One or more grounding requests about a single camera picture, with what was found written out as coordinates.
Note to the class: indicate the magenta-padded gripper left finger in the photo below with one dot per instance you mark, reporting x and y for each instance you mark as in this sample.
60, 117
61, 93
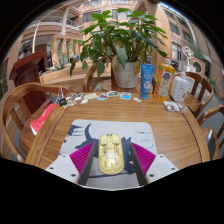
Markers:
63, 166

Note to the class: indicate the bunch of keys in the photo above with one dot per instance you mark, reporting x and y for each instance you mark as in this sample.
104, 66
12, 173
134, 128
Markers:
63, 101

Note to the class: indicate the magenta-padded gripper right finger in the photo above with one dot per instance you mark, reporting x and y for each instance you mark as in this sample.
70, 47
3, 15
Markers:
160, 166

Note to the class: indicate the wooden armchair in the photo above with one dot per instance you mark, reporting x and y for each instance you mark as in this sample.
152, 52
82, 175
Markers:
87, 80
210, 111
200, 90
26, 90

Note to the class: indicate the dark red wooden pedestal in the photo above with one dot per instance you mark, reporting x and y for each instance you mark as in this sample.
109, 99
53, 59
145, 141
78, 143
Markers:
30, 73

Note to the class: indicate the red bag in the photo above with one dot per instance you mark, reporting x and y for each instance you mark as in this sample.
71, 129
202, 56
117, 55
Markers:
41, 120

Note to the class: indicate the blue tube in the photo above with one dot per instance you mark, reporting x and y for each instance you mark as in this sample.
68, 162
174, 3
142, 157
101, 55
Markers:
146, 81

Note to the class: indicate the clear plastic package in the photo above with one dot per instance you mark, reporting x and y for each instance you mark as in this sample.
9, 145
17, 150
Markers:
171, 106

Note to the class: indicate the grey cat print mouse pad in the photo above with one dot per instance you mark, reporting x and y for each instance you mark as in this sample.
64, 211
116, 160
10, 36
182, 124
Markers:
110, 126

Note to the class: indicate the white sculpture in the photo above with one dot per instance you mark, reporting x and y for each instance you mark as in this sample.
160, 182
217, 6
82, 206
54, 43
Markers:
188, 55

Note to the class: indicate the agave plant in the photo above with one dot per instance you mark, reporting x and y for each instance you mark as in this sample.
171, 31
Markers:
61, 63

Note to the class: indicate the green plant in white pot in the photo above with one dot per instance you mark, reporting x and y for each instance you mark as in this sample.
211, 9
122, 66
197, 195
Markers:
123, 36

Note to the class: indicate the small white sticker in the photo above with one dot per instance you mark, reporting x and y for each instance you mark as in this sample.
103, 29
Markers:
137, 99

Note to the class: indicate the black notebook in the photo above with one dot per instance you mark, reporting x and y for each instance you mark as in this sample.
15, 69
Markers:
211, 148

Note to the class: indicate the white pump bottle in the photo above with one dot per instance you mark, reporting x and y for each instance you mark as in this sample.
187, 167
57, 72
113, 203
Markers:
179, 88

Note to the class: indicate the yellow computer mouse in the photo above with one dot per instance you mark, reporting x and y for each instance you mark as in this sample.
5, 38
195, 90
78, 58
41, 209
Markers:
111, 156

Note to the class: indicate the dark bust statue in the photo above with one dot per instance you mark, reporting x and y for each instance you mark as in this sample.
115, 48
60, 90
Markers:
25, 50

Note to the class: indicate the blue sticker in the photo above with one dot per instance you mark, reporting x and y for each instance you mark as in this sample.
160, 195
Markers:
125, 96

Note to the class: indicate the yellow liquid bottle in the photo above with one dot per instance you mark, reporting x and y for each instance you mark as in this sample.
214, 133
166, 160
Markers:
164, 81

